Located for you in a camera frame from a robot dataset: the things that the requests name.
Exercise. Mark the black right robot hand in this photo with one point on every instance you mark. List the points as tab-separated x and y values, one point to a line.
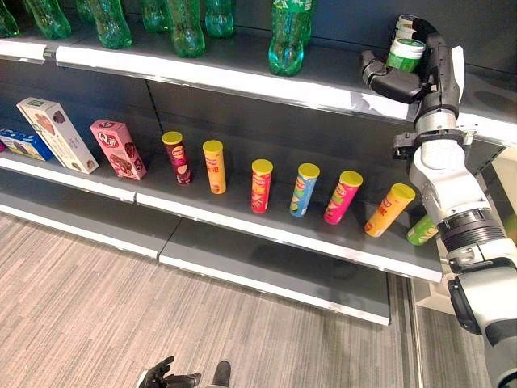
438	72

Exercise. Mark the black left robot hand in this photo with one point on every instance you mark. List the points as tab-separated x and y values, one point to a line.
177	380

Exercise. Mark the green jar with white lid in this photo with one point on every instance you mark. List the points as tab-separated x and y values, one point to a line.
404	56

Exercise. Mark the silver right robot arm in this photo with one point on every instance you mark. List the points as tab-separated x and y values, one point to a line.
444	169

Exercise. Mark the dark robot foot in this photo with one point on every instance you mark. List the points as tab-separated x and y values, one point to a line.
222	374

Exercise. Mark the white lidded jar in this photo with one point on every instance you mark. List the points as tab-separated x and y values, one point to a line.
404	25

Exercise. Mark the grey metal shelf board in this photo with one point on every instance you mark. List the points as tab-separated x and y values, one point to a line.
238	202
242	258
238	56

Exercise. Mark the orange chip can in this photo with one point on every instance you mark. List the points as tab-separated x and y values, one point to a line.
387	212
215	167

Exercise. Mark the green plastic soda bottle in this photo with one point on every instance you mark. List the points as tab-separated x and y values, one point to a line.
155	16
288	44
113	28
220	20
6	20
186	32
50	20

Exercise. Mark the pink chip can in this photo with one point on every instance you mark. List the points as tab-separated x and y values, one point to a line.
341	200

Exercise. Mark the green chip can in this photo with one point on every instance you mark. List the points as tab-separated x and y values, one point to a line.
420	232

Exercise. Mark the blue chip can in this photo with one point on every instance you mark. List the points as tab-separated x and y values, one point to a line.
303	192

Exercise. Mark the red chip can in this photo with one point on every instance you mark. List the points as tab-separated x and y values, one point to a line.
261	188

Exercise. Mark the maroon chip can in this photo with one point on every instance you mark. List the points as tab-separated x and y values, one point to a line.
178	159

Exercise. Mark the pink snack box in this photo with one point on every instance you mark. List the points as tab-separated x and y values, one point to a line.
119	149

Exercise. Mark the cream biscuit box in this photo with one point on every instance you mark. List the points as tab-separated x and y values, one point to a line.
56	133

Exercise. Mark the blue snack box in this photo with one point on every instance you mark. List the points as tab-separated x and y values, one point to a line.
24	143

